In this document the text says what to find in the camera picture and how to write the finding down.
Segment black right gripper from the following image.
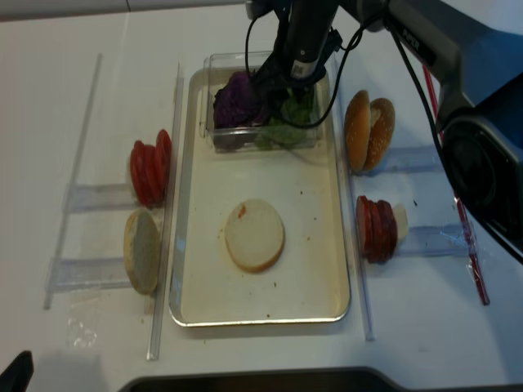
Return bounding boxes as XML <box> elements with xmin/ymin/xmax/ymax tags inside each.
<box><xmin>255</xmin><ymin>0</ymin><xmax>342</xmax><ymax>92</ymax></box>

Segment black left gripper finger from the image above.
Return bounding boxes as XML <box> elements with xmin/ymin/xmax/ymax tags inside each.
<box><xmin>0</xmin><ymin>350</ymin><xmax>33</xmax><ymax>392</ymax></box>

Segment green lettuce leaf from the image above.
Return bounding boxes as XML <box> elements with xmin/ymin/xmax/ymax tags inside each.
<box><xmin>268</xmin><ymin>87</ymin><xmax>315</xmax><ymax>125</ymax></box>

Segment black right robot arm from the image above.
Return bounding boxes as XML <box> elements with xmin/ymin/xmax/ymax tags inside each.
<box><xmin>246</xmin><ymin>1</ymin><xmax>522</xmax><ymax>260</ymax></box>

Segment purple lettuce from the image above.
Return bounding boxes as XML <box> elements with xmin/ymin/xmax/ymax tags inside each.
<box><xmin>213</xmin><ymin>71</ymin><xmax>269</xmax><ymax>129</ymax></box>

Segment green lettuce in container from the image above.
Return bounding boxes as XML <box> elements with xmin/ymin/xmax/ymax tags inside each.
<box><xmin>254</xmin><ymin>124</ymin><xmax>307</xmax><ymax>150</ymax></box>

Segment clear plastic lettuce container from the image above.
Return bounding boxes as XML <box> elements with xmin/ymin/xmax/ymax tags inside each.
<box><xmin>199</xmin><ymin>52</ymin><xmax>330</xmax><ymax>153</ymax></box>

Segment red tomato slices stack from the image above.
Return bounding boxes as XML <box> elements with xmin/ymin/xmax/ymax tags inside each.
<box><xmin>127</xmin><ymin>129</ymin><xmax>172</xmax><ymax>208</ymax></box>

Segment red meat patty slices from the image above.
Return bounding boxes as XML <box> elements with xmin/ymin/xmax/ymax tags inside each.
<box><xmin>356</xmin><ymin>195</ymin><xmax>400</xmax><ymax>264</ymax></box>

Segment clear adhesive tape piece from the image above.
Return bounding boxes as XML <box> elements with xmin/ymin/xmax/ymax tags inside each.
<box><xmin>66</xmin><ymin>291</ymin><xmax>101</xmax><ymax>350</ymax></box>

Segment sesame bun top left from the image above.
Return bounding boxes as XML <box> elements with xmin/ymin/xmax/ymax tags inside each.
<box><xmin>344</xmin><ymin>90</ymin><xmax>371</xmax><ymax>172</ymax></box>

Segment sesame bun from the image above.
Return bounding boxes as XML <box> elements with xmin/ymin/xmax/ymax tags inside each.
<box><xmin>344</xmin><ymin>90</ymin><xmax>371</xmax><ymax>172</ymax></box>
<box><xmin>363</xmin><ymin>98</ymin><xmax>396</xmax><ymax>171</ymax></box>

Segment sesame bun top right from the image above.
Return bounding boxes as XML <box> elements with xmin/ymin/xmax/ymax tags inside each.
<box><xmin>363</xmin><ymin>98</ymin><xmax>396</xmax><ymax>171</ymax></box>

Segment clear left back rod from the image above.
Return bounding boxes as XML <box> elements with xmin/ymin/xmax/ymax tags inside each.
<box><xmin>42</xmin><ymin>53</ymin><xmax>104</xmax><ymax>310</ymax></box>

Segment upright bun half slice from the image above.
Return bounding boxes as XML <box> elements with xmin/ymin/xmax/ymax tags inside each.
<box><xmin>123</xmin><ymin>208</ymin><xmax>160</xmax><ymax>296</ymax></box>

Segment bun half on tray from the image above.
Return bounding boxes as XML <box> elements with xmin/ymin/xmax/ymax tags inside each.
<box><xmin>224</xmin><ymin>198</ymin><xmax>285</xmax><ymax>274</ymax></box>

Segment metal baking tray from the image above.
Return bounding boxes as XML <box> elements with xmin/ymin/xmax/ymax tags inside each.
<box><xmin>169</xmin><ymin>71</ymin><xmax>351</xmax><ymax>327</ymax></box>

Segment white pusher paddle right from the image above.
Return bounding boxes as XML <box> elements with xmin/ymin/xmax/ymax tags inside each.
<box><xmin>392</xmin><ymin>203</ymin><xmax>409</xmax><ymax>243</ymax></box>

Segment clear track rail near bread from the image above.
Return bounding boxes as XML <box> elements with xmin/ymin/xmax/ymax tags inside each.
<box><xmin>45</xmin><ymin>257</ymin><xmax>131</xmax><ymax>293</ymax></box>

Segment clear track rail near buns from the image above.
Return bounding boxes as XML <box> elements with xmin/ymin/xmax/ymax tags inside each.
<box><xmin>366</xmin><ymin>145</ymin><xmax>443</xmax><ymax>176</ymax></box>

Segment clear left front rail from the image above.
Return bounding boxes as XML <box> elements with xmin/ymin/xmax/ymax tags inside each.
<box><xmin>146</xmin><ymin>63</ymin><xmax>184</xmax><ymax>361</ymax></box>

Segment clear track rail near tomato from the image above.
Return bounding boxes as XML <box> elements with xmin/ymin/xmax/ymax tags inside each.
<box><xmin>63</xmin><ymin>184</ymin><xmax>137</xmax><ymax>213</ymax></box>

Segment clear track rail near meat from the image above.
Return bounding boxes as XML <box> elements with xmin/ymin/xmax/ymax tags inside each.
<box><xmin>395</xmin><ymin>224</ymin><xmax>469</xmax><ymax>257</ymax></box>

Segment clear right front rail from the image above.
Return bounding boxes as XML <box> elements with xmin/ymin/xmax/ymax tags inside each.
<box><xmin>330</xmin><ymin>59</ymin><xmax>376</xmax><ymax>342</ymax></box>

